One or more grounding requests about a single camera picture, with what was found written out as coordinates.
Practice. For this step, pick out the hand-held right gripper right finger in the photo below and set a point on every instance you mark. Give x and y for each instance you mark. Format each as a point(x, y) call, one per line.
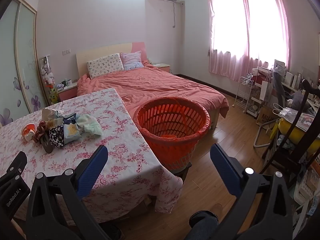
point(223, 167)

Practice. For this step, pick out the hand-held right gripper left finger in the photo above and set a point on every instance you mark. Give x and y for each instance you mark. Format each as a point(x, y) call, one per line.
point(93, 165)

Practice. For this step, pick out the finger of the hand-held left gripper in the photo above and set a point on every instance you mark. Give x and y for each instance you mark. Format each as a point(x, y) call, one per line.
point(15, 163)

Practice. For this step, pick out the white yellow snack packet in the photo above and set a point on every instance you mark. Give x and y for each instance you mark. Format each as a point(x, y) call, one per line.
point(72, 131)

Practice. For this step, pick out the dark floral cloth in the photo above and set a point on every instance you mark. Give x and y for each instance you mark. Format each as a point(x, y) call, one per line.
point(56, 136)

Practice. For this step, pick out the orange plastic basket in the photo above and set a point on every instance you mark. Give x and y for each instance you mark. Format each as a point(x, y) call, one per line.
point(172, 130)

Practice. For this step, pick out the black flat object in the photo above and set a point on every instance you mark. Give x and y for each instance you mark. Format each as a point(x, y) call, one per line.
point(46, 143)

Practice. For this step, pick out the dark stool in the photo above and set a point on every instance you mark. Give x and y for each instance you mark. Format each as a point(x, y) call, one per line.
point(185, 171)

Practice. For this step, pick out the person's leg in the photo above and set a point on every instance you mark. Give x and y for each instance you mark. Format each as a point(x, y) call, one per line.
point(203, 226)

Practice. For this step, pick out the yellow bag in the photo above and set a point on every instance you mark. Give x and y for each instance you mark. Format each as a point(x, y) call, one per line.
point(287, 130)

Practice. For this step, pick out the pink white nightstand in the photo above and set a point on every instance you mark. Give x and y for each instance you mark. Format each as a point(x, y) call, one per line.
point(67, 92)
point(162, 67)

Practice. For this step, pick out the green yellow plush toy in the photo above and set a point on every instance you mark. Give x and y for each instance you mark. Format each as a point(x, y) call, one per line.
point(53, 96)

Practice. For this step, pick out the white rolling rack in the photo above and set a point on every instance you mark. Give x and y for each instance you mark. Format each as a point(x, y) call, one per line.
point(243, 92)

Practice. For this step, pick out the dark wooden chair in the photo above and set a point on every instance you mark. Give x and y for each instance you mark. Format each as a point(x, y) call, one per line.
point(297, 120)

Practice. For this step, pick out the white paper bag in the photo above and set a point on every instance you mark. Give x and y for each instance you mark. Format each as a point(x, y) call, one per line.
point(265, 90)

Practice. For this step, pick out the hanging plush toys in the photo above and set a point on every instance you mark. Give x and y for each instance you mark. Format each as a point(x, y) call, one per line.
point(47, 73)

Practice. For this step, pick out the bed with pink cover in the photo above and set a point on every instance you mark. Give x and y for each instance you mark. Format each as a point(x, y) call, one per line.
point(155, 87)

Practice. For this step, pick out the white floral pillow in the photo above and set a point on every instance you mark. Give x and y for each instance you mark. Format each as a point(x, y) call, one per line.
point(105, 65)

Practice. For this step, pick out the pink curtain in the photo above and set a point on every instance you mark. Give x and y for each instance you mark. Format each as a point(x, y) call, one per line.
point(225, 62)
point(277, 55)

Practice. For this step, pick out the wardrobe with purple flowers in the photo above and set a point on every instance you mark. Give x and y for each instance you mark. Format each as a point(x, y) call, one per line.
point(25, 55)

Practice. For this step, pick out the pink striped pillow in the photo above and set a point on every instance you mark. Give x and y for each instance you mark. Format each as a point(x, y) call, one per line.
point(132, 60)

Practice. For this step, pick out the beige pink headboard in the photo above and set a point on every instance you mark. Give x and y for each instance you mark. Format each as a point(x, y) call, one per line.
point(100, 51)

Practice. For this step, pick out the white wall socket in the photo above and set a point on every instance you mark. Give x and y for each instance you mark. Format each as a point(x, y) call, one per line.
point(65, 52)

